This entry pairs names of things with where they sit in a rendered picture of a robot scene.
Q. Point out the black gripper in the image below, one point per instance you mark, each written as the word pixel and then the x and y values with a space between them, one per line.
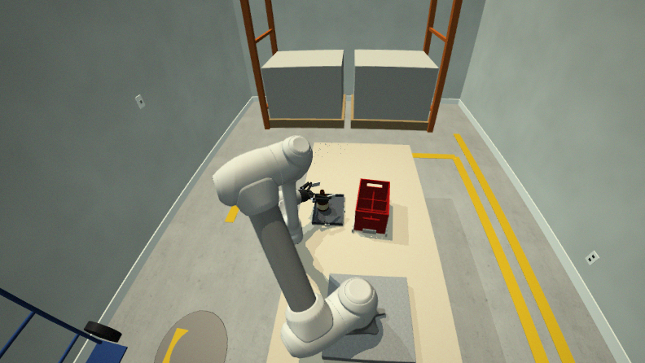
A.
pixel 308 194

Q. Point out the brown glass bottle with cream label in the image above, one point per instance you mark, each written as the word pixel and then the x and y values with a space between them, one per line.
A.
pixel 322 207

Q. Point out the red crate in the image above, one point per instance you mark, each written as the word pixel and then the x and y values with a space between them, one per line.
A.
pixel 380 206

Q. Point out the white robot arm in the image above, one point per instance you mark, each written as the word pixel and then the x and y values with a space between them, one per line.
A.
pixel 251 182

